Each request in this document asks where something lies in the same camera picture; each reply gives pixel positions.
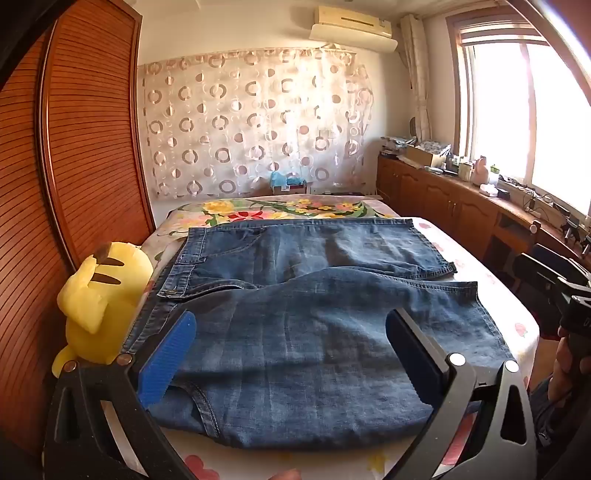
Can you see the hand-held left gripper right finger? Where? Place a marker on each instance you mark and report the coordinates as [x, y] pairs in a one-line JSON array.
[[406, 341]]

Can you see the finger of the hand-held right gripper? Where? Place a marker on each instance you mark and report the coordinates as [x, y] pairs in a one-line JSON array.
[[540, 272]]

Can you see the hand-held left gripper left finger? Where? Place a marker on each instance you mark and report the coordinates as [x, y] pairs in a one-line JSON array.
[[168, 350]]

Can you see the blue denim pants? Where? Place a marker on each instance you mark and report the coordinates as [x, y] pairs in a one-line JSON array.
[[300, 323]]

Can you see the person's right hand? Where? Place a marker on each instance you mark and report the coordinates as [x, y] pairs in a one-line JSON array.
[[563, 355]]

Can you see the bed with floral sheet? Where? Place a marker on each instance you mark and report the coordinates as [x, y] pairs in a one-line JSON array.
[[466, 258]]

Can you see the yellow plush toy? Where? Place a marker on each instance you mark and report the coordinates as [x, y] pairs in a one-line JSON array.
[[106, 295]]

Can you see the white plastic jug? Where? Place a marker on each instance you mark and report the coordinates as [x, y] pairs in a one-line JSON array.
[[481, 173]]

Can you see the long wooden cabinet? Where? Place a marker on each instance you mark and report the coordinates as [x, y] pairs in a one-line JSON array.
[[438, 198]]

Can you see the wooden-framed window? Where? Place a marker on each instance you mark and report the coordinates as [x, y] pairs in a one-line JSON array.
[[531, 115]]

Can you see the floral pillow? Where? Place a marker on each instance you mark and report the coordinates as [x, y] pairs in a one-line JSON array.
[[240, 210]]

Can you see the cardboard box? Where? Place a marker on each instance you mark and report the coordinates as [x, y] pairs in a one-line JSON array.
[[422, 156]]

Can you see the white window curtain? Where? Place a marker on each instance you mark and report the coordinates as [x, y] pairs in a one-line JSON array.
[[418, 83]]

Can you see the sheer circle-pattern curtain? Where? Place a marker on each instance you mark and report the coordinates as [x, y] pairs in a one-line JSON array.
[[254, 129]]

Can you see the white air conditioner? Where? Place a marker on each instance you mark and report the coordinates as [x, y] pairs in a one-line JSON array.
[[351, 18]]

